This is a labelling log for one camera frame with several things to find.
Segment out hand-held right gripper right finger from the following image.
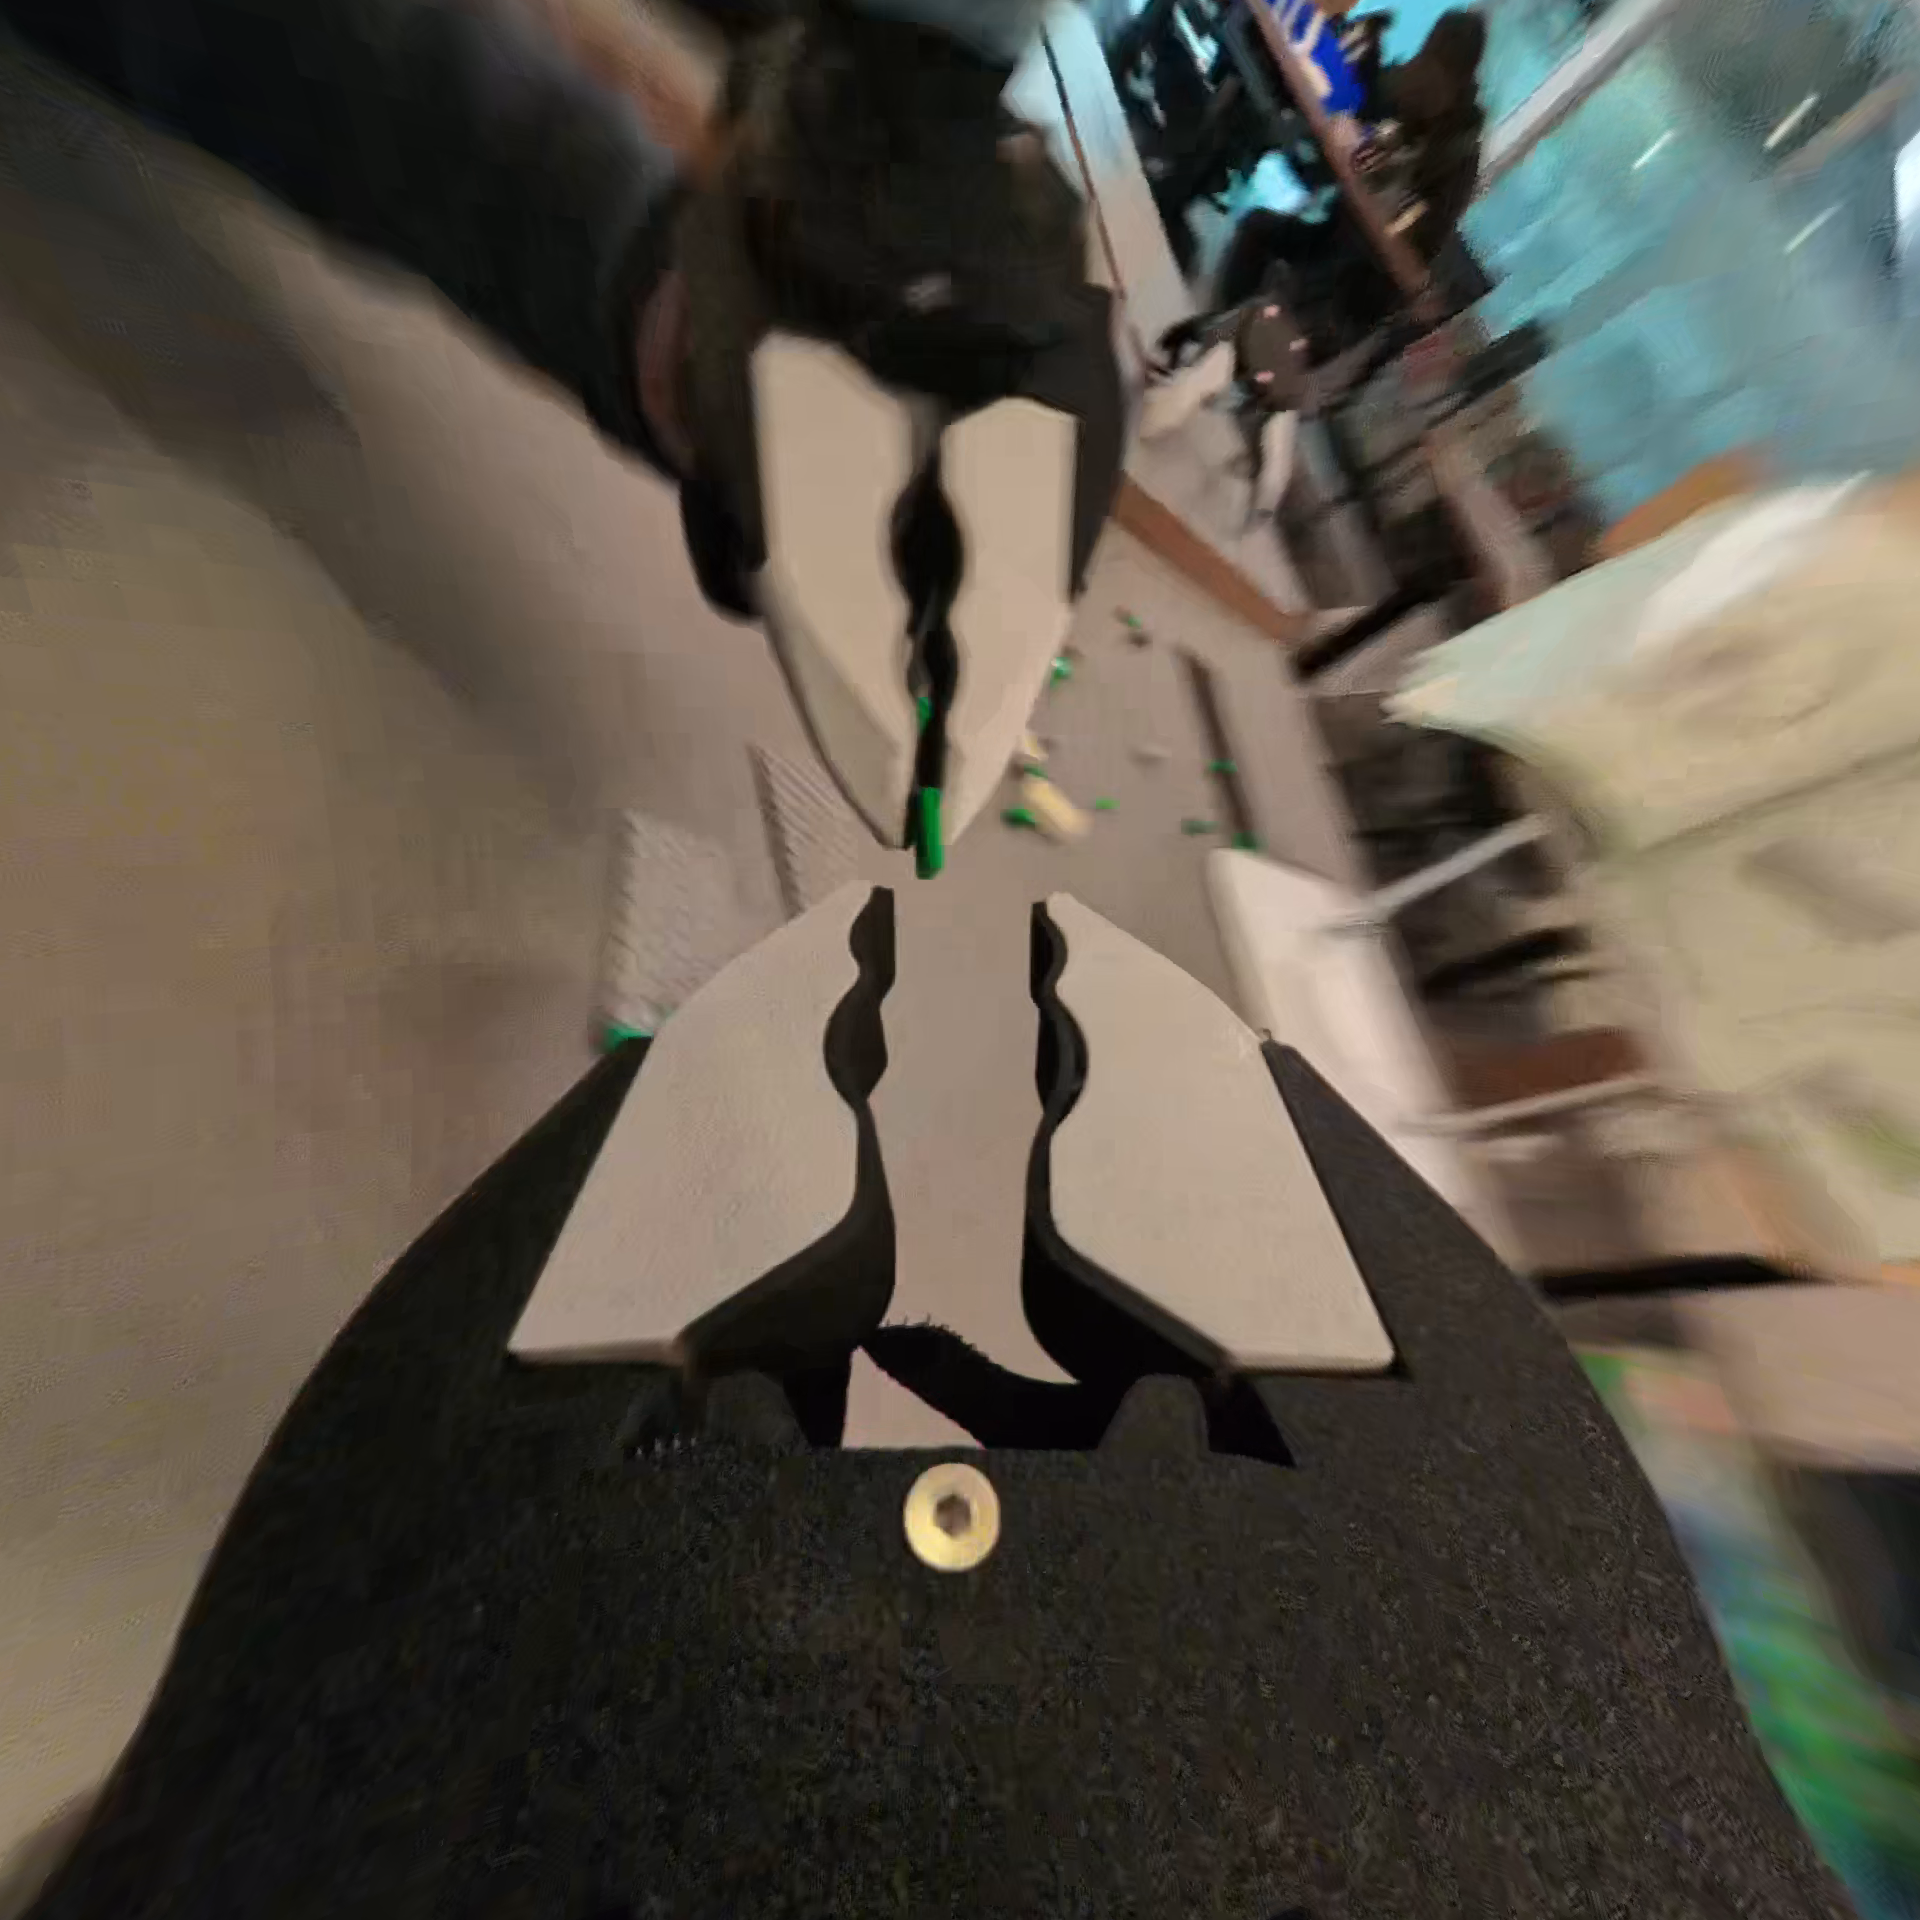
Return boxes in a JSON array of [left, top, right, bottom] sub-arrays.
[[1025, 894, 1401, 1466]]

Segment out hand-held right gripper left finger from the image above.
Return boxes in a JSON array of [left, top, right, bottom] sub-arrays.
[[508, 884, 903, 1450]]

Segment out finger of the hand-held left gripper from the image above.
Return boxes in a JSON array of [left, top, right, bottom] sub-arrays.
[[749, 330, 936, 853], [936, 398, 1085, 838]]

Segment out grey baseplate with green corner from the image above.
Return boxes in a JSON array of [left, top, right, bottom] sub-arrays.
[[597, 806, 784, 1041]]

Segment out grey baseplate with one brick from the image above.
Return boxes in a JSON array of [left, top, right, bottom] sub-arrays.
[[748, 741, 880, 922]]

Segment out person's left forearm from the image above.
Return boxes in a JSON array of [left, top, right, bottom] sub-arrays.
[[0, 0, 711, 485]]

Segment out grey desk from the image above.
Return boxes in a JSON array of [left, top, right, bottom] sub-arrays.
[[0, 29, 1443, 1892]]

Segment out white tray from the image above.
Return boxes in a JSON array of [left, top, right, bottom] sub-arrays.
[[1208, 846, 1445, 1162]]

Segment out scattered small green bricks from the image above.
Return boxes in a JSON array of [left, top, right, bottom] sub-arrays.
[[1001, 605, 1264, 854]]

